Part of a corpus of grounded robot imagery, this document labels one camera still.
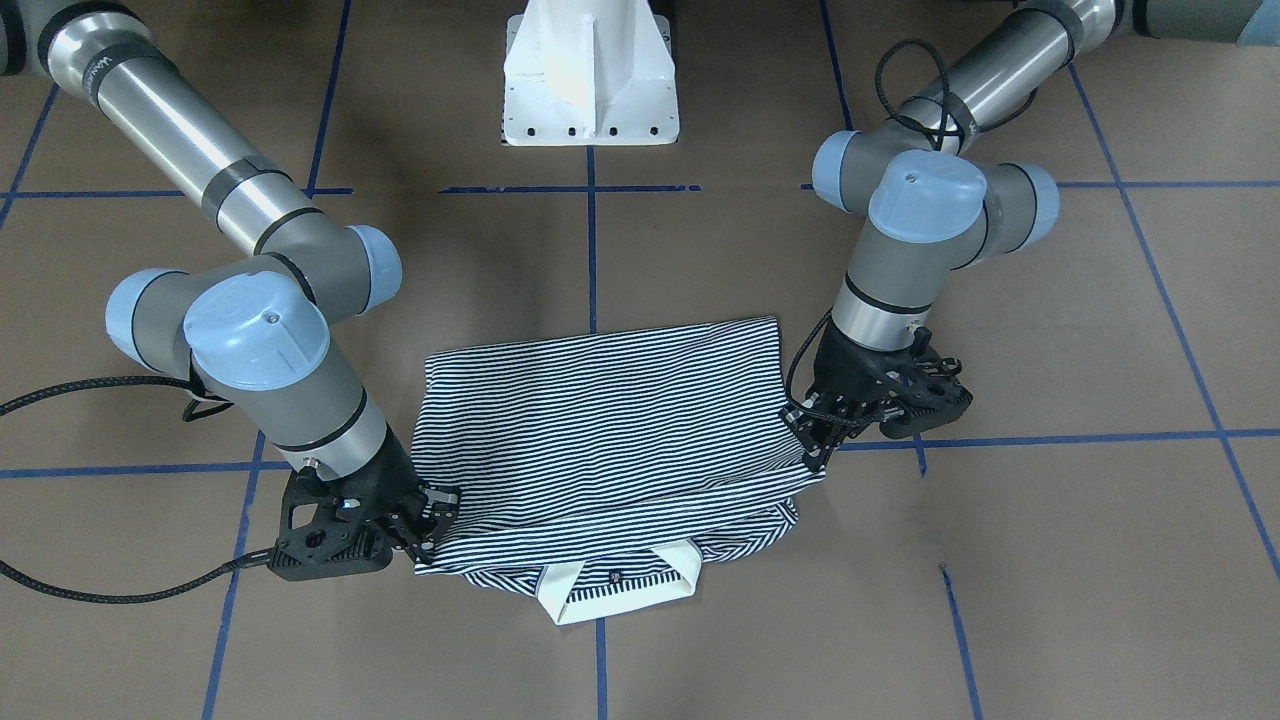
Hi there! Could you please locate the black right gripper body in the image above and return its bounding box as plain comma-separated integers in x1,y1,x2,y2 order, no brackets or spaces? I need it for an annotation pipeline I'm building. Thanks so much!
270,439,462,582

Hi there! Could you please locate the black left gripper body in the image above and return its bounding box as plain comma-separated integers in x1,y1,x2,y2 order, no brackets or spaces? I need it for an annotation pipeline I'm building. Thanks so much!
780,320,973,471

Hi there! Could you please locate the blue white striped polo shirt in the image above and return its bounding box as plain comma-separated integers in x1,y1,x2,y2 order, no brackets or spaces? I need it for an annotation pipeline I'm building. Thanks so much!
411,316,823,625

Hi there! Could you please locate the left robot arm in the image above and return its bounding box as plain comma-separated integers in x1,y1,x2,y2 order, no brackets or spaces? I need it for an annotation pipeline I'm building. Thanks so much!
782,1,1277,470

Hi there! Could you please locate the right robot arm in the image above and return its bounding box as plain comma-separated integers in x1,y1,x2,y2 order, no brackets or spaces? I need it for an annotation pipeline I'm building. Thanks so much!
3,1,460,582

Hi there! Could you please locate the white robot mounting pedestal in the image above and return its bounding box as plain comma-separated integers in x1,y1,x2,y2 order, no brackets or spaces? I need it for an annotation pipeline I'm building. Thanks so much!
500,1,681,147

